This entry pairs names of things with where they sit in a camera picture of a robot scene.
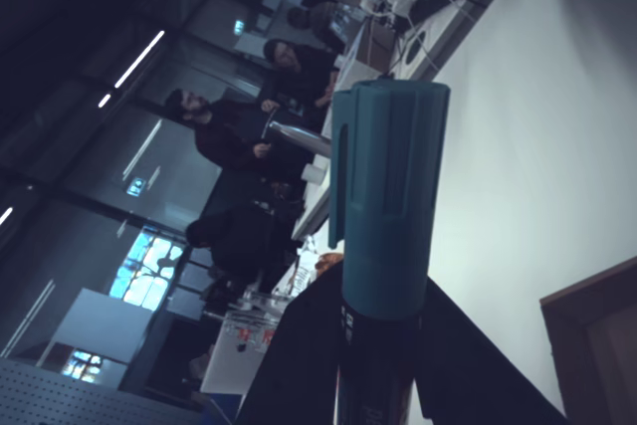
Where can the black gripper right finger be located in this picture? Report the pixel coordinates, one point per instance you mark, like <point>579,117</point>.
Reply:
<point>473,370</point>

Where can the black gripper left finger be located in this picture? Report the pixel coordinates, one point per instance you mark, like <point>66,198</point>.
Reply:
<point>293,370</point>

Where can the green capped black marker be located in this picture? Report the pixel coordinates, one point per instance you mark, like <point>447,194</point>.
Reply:
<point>388,196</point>

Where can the hunched person in black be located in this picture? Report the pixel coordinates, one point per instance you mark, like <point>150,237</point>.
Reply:
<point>239,241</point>

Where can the laptop with stickers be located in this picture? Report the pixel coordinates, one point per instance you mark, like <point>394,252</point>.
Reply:
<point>239,355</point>

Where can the open brown cardboard box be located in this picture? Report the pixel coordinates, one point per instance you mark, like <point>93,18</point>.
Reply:
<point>597,345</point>

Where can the white cup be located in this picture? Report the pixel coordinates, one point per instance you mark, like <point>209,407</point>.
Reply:
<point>312,173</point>

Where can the grey perforated panel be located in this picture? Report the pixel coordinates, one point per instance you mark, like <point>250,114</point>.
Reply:
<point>74,395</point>

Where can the steel bottle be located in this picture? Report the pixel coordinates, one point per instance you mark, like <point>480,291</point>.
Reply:
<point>298,138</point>

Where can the exit sign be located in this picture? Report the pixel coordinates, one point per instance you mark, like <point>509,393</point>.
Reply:
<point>135,186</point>
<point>239,26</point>

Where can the bearded man in maroon sweater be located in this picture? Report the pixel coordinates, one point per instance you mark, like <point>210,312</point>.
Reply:
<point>224,136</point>

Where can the man in dark jacket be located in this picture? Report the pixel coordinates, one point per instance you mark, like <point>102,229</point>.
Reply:
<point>303,76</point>

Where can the short ceiling light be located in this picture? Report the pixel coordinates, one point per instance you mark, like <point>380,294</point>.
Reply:
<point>5,216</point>
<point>104,100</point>

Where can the distant cardboard box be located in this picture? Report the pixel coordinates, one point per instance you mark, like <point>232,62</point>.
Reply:
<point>373,47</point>

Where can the long ceiling light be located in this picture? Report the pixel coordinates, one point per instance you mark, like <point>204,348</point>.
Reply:
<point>139,59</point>

